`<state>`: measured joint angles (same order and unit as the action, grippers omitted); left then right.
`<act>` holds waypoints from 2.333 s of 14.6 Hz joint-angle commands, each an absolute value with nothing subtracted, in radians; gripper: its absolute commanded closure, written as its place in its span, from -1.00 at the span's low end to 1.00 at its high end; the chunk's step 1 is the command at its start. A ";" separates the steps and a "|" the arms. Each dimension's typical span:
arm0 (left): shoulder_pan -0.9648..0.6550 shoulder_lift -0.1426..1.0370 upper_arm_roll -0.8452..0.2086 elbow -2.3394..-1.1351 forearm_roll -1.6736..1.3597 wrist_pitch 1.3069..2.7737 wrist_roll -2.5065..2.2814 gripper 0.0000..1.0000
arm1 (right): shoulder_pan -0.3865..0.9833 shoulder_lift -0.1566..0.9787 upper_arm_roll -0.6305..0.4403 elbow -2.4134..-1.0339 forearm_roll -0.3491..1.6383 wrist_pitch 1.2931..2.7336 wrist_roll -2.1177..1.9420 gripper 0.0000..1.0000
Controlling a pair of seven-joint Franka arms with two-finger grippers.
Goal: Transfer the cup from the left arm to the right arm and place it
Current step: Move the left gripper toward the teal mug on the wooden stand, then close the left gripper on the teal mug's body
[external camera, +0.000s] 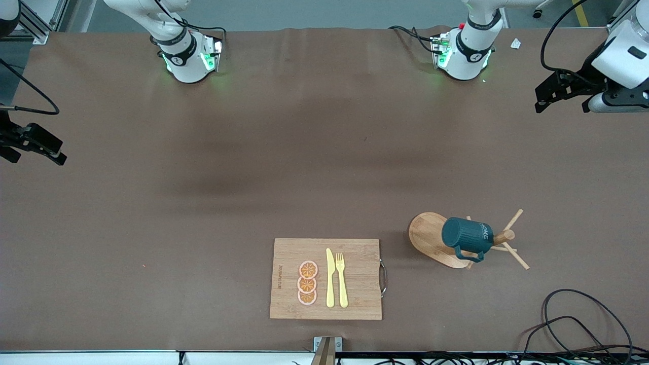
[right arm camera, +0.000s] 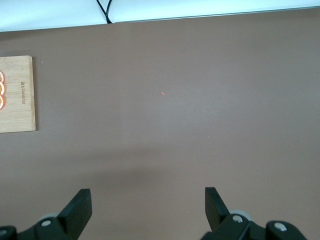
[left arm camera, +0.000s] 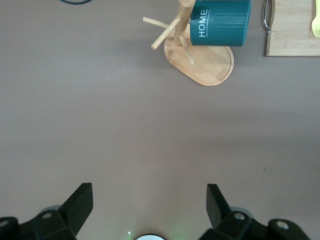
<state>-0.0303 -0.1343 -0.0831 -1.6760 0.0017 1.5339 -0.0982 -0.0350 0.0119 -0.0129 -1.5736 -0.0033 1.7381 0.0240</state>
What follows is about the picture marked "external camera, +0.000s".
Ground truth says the brown table cover sheet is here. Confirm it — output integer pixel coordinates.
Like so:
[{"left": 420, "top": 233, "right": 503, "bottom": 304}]
[{"left": 0, "top": 25, "right": 649, "bottom": 354}]

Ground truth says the yellow plastic fork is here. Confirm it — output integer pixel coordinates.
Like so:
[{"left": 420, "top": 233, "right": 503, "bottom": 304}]
[{"left": 335, "top": 252, "right": 349, "bottom": 309}]

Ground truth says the dark teal ribbed mug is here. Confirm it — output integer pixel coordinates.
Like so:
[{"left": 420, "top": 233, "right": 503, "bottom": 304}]
[{"left": 441, "top": 217, "right": 495, "bottom": 264}]

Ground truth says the office chair caster leg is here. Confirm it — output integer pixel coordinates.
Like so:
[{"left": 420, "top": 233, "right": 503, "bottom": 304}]
[{"left": 531, "top": 0, "right": 556, "bottom": 19}]

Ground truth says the yellow plastic knife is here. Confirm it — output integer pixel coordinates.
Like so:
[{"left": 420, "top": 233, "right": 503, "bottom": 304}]
[{"left": 326, "top": 248, "right": 336, "bottom": 309}]

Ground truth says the metal mount bracket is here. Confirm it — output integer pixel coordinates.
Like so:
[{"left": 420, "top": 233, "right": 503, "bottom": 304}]
[{"left": 310, "top": 336, "right": 343, "bottom": 365}]

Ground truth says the bamboo cutting board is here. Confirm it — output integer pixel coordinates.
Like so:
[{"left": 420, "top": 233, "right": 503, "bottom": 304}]
[{"left": 269, "top": 238, "right": 388, "bottom": 321}]

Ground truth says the wooden mug tree stand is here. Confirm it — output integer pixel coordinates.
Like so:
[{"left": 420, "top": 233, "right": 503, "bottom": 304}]
[{"left": 409, "top": 208, "right": 530, "bottom": 271}]

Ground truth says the aluminium frame profile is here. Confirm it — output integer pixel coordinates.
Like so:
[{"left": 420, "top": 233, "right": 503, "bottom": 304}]
[
  {"left": 607, "top": 0, "right": 640, "bottom": 32},
  {"left": 18, "top": 0, "right": 69, "bottom": 45}
]

